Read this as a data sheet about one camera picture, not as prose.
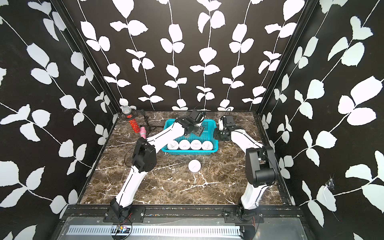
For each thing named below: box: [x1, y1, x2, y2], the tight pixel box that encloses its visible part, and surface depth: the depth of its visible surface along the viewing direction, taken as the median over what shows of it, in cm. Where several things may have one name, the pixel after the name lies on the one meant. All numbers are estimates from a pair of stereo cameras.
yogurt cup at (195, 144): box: [190, 139, 202, 150], surface depth 95 cm
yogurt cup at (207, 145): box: [201, 140, 213, 150], surface depth 95 cm
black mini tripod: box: [140, 109, 156, 138], surface depth 103 cm
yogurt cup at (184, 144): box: [178, 139, 191, 150], surface depth 95 cm
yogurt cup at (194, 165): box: [188, 159, 201, 173], surface depth 87 cm
